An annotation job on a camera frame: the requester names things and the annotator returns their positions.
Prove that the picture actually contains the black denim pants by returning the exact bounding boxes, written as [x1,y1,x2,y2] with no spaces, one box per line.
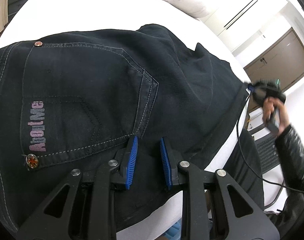
[0,23,250,233]

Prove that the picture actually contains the black jacket right forearm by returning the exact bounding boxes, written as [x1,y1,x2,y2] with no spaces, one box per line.
[275,125,304,239]

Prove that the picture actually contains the person's right hand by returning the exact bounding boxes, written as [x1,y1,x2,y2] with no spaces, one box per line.
[262,97,290,137]

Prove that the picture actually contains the brown wooden door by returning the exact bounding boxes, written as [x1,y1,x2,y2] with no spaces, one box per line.
[243,28,304,93]

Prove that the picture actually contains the black laptop keyboard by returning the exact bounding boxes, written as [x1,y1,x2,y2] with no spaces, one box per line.
[255,133,280,174]

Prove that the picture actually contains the white wardrobe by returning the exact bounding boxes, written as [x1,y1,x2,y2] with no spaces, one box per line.
[201,0,291,57]

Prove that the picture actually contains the white bed with sheet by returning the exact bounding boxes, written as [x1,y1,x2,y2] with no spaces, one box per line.
[0,0,248,239]

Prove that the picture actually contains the black cable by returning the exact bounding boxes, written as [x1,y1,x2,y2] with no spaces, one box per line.
[236,92,304,209]

